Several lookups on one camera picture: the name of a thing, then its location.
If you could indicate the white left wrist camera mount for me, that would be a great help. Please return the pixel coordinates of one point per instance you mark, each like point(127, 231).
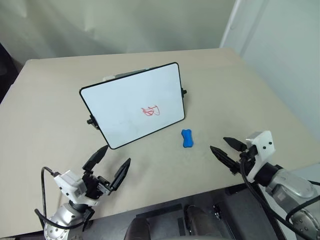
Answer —
point(71, 183)

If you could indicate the large black padded block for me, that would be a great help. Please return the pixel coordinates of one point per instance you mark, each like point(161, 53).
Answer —
point(240, 207)

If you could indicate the white grey whiteboard stand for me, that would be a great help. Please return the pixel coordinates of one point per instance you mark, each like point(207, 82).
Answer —
point(110, 77)

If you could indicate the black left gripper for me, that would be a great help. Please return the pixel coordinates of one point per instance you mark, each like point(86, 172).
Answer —
point(92, 186)

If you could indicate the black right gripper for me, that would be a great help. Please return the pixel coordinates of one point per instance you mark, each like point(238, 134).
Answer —
point(247, 160)

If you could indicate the blue bone-shaped eraser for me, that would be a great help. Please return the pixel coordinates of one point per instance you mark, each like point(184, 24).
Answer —
point(187, 140)

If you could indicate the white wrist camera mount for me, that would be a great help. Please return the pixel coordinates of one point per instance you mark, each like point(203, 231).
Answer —
point(71, 183)
point(262, 143)

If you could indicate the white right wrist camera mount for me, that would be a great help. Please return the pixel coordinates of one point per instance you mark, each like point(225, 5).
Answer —
point(262, 143)

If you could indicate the white whiteboard with black frame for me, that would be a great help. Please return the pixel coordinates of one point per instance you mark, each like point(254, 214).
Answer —
point(130, 100)

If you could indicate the black whiteboard pivot knob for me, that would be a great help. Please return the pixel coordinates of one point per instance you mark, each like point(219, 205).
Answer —
point(92, 122)
point(184, 91)

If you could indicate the dark brown rounded shape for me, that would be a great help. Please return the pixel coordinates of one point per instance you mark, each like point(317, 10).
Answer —
point(200, 220)

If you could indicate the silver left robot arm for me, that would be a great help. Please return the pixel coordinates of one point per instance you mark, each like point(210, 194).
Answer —
point(61, 217)

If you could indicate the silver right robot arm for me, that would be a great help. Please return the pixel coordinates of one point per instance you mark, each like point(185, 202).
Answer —
point(292, 187)

